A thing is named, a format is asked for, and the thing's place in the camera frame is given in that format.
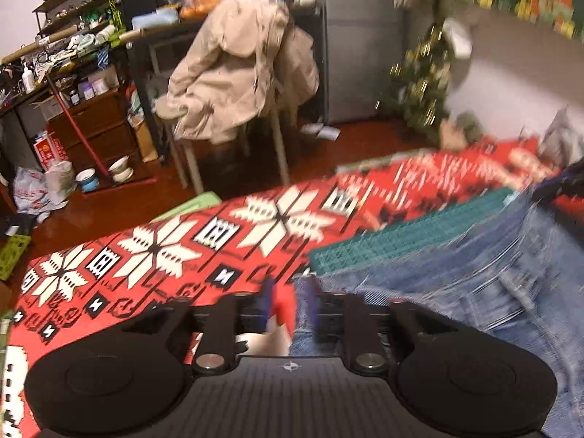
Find beige coat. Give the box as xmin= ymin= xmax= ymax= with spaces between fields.
xmin=155 ymin=0 xmax=320 ymax=144

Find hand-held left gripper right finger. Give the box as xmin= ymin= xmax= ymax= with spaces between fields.
xmin=305 ymin=277 xmax=461 ymax=373

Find small Christmas tree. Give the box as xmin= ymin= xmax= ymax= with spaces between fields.
xmin=374 ymin=23 xmax=452 ymax=142

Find grey garment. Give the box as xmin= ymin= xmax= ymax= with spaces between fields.
xmin=538 ymin=105 xmax=584 ymax=165

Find white bowl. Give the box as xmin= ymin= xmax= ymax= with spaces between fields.
xmin=108 ymin=155 xmax=134 ymax=183

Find chair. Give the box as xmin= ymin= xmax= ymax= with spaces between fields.
xmin=157 ymin=96 xmax=293 ymax=195

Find green plastic crate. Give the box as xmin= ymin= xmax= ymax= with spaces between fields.
xmin=0 ymin=235 xmax=32 ymax=281

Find red patterned blanket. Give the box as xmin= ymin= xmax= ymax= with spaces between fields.
xmin=0 ymin=139 xmax=571 ymax=438

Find cluttered shelf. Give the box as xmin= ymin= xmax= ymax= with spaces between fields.
xmin=0 ymin=0 xmax=133 ymax=115

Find red broom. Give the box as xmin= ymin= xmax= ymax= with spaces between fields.
xmin=46 ymin=73 xmax=110 ymax=178

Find green floor mat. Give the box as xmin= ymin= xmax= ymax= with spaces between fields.
xmin=155 ymin=192 xmax=222 ymax=224

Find red box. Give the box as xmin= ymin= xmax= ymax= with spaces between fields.
xmin=32 ymin=130 xmax=69 ymax=172

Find white hanging cloth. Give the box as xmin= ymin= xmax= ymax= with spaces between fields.
xmin=442 ymin=17 xmax=474 ymax=60

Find blue bowl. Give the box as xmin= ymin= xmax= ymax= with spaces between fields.
xmin=75 ymin=169 xmax=99 ymax=192

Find white plastic bag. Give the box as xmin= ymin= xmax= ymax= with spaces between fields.
xmin=46 ymin=160 xmax=76 ymax=201

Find orange bag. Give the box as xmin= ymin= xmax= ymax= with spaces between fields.
xmin=180 ymin=0 xmax=220 ymax=20

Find printed plastic bag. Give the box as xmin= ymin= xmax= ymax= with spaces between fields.
xmin=13 ymin=166 xmax=52 ymax=213

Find cardboard box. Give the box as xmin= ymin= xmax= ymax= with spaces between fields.
xmin=134 ymin=119 xmax=159 ymax=163

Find grey refrigerator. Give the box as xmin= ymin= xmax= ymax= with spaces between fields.
xmin=319 ymin=0 xmax=411 ymax=124

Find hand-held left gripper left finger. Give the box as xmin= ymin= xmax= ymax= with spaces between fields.
xmin=121 ymin=277 xmax=277 ymax=373

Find green cutting mat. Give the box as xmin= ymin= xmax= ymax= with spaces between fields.
xmin=310 ymin=187 xmax=516 ymax=277

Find papers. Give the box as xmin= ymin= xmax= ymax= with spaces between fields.
xmin=301 ymin=123 xmax=341 ymax=141

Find blue denim jeans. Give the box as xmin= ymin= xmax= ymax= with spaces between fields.
xmin=287 ymin=160 xmax=584 ymax=438

